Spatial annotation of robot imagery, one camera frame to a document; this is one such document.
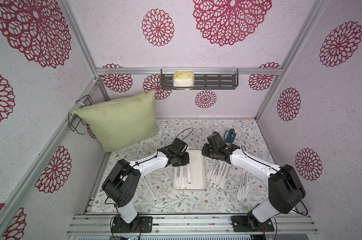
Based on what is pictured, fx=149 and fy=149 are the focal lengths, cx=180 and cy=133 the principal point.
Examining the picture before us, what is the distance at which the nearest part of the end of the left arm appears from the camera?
67 cm

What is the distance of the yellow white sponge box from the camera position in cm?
92

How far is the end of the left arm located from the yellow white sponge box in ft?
1.21

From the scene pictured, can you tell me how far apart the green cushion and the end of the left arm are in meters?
0.23

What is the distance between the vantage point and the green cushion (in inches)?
30.1
